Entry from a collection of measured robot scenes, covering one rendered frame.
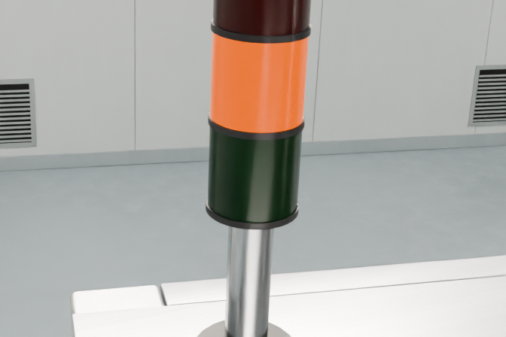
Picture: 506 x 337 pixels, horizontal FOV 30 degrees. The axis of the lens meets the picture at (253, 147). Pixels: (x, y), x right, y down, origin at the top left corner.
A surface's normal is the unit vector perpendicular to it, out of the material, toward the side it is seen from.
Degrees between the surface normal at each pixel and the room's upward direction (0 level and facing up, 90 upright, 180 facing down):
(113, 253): 0
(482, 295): 0
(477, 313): 0
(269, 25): 90
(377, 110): 90
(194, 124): 90
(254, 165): 90
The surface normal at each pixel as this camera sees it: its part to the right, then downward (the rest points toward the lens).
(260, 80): 0.00, 0.37
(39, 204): 0.04, -0.93
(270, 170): 0.31, 0.37
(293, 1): 0.59, 0.32
